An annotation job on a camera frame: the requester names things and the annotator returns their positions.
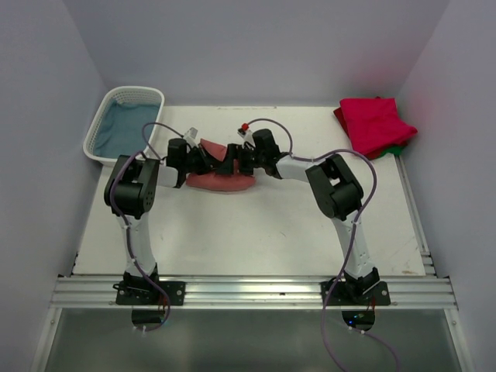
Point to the white perforated plastic basket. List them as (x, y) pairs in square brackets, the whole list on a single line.
[(127, 94)]

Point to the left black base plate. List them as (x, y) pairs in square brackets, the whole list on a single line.
[(174, 292)]

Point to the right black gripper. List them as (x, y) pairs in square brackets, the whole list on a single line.
[(234, 152)]

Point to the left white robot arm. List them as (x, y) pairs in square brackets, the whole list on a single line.
[(130, 193)]

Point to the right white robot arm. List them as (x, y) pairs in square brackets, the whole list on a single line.
[(336, 190)]

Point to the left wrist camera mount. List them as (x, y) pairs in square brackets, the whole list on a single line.
[(190, 137)]

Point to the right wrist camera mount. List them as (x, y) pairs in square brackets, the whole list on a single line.
[(246, 134)]

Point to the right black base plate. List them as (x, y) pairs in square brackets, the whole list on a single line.
[(343, 295)]

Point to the salmon pink t shirt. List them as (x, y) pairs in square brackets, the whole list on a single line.
[(217, 182)]

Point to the folded dark red t shirt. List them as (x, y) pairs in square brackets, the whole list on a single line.
[(338, 113)]

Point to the folded green t shirt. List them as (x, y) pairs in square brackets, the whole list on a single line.
[(395, 150)]

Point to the folded crimson t shirt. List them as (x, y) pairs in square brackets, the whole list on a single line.
[(374, 123)]

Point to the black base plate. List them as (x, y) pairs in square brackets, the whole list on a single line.
[(343, 295), (174, 292)]

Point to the aluminium mounting rail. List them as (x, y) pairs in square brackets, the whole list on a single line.
[(255, 293)]

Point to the blue t shirt in basket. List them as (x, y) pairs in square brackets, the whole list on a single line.
[(120, 131)]

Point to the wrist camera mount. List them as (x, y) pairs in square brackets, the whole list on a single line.
[(246, 134), (190, 137)]

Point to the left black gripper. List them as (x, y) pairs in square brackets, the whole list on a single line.
[(209, 163)]

